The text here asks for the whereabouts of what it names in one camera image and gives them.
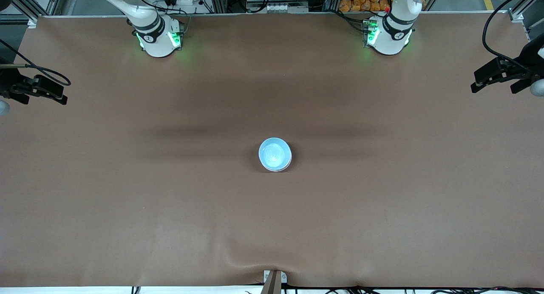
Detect white connector block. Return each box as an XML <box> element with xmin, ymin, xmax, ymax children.
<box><xmin>266</xmin><ymin>3</ymin><xmax>298</xmax><ymax>13</ymax></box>

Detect blue bowl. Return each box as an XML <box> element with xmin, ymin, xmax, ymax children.
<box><xmin>258</xmin><ymin>137</ymin><xmax>292</xmax><ymax>172</ymax></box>

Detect orange packaged goods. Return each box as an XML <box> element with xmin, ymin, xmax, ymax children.
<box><xmin>339</xmin><ymin>0</ymin><xmax>427</xmax><ymax>13</ymax></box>

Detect metal table edge bracket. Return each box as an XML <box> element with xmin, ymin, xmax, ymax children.
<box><xmin>263</xmin><ymin>269</ymin><xmax>288</xmax><ymax>294</ymax></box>

